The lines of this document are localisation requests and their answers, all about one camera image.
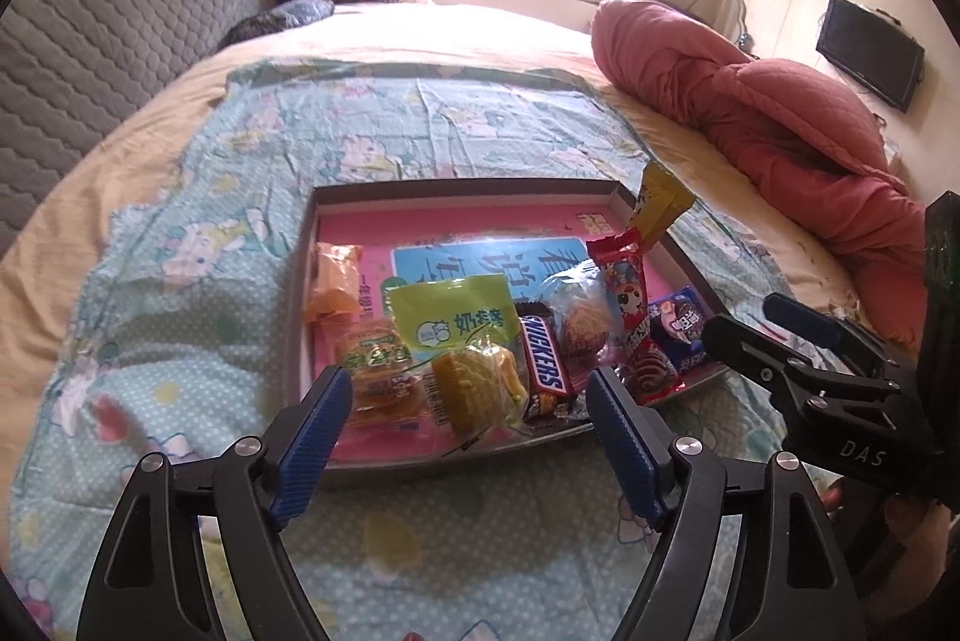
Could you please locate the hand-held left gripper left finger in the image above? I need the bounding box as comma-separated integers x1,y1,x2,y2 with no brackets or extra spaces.
75,365,353,641

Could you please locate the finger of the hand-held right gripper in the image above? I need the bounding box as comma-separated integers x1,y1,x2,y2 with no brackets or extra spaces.
703,311,833,404
763,292,912,381

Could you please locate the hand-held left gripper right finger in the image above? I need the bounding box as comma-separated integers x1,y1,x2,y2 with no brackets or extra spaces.
586,367,863,641

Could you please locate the blue cookie packet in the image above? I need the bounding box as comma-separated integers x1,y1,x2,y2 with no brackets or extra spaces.
649,287,713,376

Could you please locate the clear cake packet green label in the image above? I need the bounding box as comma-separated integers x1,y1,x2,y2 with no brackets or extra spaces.
334,318,432,428

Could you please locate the brown chocolate bar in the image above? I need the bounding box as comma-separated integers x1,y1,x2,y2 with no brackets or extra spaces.
514,302,577,425

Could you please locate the clear round pastry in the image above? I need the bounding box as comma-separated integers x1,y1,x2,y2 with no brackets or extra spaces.
541,262,612,376

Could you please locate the red cartoon snack packet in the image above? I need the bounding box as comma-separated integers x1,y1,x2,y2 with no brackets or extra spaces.
585,228,687,406

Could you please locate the orange snack packet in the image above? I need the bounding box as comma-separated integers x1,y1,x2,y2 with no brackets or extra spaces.
304,242,365,323

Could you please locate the yellow snack packet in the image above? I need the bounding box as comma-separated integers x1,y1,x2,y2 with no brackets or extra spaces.
626,161,695,252

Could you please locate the light green waffle packet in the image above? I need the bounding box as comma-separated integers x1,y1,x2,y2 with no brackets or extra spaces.
386,276,530,440

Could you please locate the dark shallow cardboard box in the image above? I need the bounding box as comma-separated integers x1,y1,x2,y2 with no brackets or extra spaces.
285,178,732,484

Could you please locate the person's right hand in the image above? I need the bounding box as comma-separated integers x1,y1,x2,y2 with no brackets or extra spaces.
881,495,957,604

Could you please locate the red quilt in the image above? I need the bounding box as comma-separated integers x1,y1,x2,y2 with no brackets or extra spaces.
591,0,931,350

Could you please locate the light blue printed blanket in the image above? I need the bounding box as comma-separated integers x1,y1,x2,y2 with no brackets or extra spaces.
15,58,841,641

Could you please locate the black television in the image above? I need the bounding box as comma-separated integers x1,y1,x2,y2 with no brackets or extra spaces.
816,0,925,113

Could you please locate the dark blue cloth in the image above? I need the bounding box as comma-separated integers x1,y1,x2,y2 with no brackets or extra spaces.
217,0,335,50

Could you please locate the beige bed sheet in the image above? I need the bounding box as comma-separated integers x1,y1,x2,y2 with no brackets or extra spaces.
0,2,863,387

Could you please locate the grey quilted headboard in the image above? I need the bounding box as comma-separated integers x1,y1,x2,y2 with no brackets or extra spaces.
0,0,278,252

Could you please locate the white wall cable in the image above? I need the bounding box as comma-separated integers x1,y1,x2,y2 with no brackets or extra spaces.
690,0,755,46

